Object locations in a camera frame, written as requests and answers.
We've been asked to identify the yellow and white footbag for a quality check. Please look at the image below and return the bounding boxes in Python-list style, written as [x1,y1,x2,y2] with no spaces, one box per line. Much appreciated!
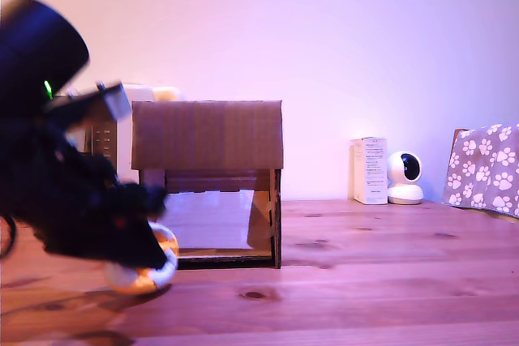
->
[102,221,180,297]

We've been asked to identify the cardboard dice tower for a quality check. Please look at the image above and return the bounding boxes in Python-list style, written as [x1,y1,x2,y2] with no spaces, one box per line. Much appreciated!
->
[130,99,285,271]

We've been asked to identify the white Midea kitchen appliance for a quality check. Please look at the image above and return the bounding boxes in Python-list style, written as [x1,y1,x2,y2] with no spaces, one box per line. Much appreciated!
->
[54,83,182,186]

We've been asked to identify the white printed carton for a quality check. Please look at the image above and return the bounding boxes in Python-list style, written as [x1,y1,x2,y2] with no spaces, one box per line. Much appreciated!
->
[350,136,389,206]

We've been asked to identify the paw print cloth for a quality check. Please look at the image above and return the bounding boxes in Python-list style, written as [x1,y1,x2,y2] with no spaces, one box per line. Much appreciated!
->
[441,122,519,220]

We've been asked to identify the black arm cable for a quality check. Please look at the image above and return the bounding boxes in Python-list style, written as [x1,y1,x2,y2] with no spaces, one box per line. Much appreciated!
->
[0,214,18,260]

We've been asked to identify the small white round camera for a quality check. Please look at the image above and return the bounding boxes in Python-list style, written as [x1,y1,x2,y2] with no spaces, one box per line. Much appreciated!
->
[385,150,426,206]

